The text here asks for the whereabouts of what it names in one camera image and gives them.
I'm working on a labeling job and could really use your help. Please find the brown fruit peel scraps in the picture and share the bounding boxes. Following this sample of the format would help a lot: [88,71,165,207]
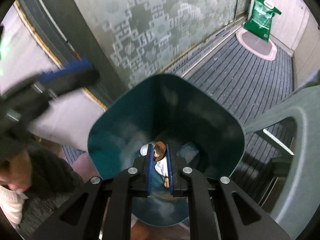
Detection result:
[164,177,170,188]

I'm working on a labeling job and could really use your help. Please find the white paper tissue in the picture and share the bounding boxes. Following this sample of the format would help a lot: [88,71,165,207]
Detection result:
[140,144,168,178]

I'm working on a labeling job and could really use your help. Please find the oval grey floor mat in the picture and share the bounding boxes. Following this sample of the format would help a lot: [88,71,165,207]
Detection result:
[235,27,277,61]

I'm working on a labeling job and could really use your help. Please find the teal plastic trash bin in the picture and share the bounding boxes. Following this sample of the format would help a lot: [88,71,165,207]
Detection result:
[87,74,245,227]

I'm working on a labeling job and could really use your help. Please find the white kitchen cabinet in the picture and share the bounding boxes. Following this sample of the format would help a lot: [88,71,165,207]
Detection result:
[266,0,319,88]

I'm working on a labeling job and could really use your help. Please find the green rice bag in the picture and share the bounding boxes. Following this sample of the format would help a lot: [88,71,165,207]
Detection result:
[244,0,281,42]

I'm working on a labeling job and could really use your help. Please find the patterned glass sliding door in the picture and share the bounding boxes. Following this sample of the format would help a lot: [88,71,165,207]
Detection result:
[15,0,250,106]

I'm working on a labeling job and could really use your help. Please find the person's left hand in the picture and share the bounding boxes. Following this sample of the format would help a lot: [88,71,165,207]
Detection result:
[1,150,33,193]

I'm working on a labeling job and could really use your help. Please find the grey-green plastic chair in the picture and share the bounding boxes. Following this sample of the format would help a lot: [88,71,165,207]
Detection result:
[245,72,319,239]

